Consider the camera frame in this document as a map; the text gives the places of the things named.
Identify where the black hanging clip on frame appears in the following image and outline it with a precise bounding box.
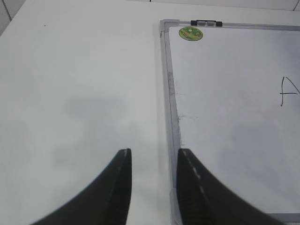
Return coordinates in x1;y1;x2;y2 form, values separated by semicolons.
190;20;223;27

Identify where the white board with grey frame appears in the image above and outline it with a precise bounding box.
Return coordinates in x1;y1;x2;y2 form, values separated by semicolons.
160;20;300;225

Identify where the round green magnet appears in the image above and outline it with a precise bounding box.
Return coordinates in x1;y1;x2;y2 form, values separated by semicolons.
179;26;203;42

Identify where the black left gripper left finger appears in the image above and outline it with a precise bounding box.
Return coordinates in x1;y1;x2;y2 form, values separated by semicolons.
35;149;132;225

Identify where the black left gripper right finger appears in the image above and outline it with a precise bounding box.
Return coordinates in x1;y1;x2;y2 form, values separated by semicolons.
176;149;282;225

